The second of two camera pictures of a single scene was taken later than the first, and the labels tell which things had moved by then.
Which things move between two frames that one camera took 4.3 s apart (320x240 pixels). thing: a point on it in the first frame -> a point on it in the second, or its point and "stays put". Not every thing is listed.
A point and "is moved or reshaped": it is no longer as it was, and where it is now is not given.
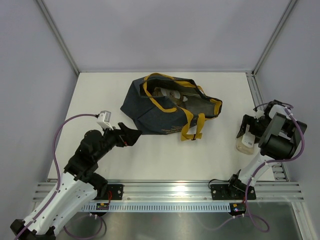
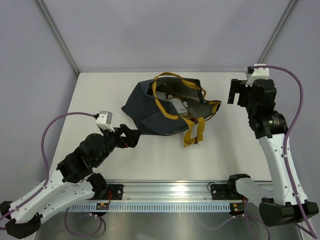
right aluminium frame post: [288, 8] stays put
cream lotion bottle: [158, 92] is moved or reshaped
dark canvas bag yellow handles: [162, 104] stays put
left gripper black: [125, 135] stays put
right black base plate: [226, 192] stays put
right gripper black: [248, 119] -> [237, 86]
